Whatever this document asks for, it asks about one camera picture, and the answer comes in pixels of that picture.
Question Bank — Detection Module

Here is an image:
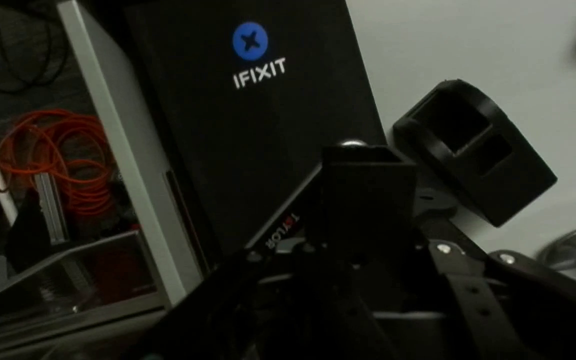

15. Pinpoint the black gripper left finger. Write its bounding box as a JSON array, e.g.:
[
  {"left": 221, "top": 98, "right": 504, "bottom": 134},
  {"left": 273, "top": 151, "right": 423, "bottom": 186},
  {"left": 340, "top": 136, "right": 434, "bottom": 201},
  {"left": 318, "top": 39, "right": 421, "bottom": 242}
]
[{"left": 124, "top": 244, "right": 345, "bottom": 360}]

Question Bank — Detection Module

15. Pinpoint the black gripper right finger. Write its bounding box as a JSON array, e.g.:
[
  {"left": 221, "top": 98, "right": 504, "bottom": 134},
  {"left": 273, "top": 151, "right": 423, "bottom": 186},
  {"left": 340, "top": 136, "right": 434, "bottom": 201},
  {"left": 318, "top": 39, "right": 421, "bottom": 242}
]
[{"left": 414, "top": 194, "right": 576, "bottom": 360}]

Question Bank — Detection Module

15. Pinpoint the black cube block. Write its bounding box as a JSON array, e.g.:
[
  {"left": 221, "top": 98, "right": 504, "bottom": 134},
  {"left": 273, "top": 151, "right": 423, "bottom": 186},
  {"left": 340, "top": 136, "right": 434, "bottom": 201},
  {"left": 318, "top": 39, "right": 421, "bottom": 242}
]
[{"left": 313, "top": 145, "right": 418, "bottom": 266}]

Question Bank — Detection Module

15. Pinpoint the tool drawer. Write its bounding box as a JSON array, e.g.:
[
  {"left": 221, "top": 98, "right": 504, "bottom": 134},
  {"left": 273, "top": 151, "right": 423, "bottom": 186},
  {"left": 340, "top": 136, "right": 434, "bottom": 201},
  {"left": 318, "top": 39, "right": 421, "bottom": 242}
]
[{"left": 0, "top": 0, "right": 576, "bottom": 347}]

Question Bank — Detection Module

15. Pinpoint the black iFixit tool kit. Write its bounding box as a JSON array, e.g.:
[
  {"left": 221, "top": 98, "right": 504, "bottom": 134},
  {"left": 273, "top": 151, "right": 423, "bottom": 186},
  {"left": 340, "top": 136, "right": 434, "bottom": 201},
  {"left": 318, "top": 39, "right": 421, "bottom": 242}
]
[{"left": 122, "top": 0, "right": 385, "bottom": 268}]

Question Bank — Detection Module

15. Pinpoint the black hollow plastic bracket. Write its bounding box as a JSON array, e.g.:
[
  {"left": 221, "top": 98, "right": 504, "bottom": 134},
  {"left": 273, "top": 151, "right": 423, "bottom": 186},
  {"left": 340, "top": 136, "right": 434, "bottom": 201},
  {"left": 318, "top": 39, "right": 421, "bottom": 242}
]
[{"left": 392, "top": 79, "right": 558, "bottom": 227}]

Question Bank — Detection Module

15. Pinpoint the orange coiled cable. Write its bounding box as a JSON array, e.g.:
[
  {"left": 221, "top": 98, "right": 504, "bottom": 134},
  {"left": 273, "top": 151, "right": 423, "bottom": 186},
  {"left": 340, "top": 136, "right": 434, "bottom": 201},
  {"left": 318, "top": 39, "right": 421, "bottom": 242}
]
[{"left": 0, "top": 107, "right": 121, "bottom": 223}]

